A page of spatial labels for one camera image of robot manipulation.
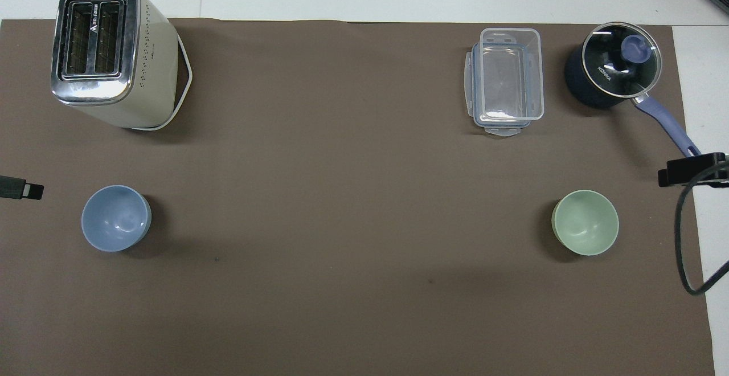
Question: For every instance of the cream and chrome toaster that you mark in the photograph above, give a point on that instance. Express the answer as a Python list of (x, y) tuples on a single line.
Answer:
[(151, 62)]

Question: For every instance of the clear container lid blue seal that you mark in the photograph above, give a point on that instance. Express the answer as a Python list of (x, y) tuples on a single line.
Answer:
[(469, 80)]

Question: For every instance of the glass pot lid purple knob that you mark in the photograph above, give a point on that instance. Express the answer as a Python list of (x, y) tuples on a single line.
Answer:
[(618, 68)]

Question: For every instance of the blue bowl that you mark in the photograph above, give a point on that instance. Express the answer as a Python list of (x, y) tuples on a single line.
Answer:
[(115, 218)]

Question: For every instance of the green bowl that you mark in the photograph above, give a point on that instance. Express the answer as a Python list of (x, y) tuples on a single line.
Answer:
[(586, 222)]

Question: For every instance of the clear plastic food container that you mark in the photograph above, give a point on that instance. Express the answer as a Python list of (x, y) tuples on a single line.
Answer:
[(510, 74)]

